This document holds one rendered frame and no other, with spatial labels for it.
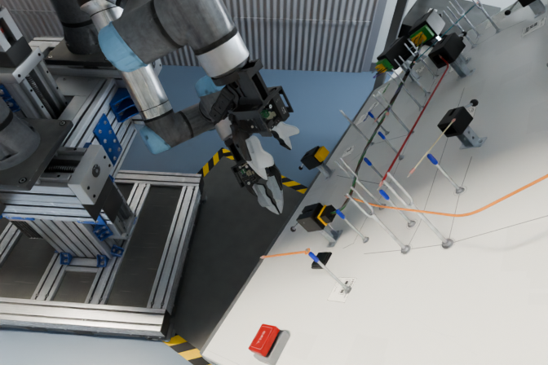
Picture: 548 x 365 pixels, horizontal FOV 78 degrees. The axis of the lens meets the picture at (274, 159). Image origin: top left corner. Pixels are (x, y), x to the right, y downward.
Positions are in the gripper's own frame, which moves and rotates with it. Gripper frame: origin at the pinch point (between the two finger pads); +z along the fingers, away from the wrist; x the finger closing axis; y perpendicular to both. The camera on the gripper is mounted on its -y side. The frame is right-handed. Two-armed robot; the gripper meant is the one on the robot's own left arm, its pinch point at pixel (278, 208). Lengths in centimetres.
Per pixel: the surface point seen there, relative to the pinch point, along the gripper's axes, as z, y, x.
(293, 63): -82, -224, 14
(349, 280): 14.3, 20.6, 10.9
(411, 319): 16.2, 34.9, 18.3
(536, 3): -15, -16, 77
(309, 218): 3.5, 10.7, 7.8
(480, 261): 13.0, 33.8, 29.3
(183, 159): -43, -139, -82
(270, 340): 16.6, 25.2, -5.4
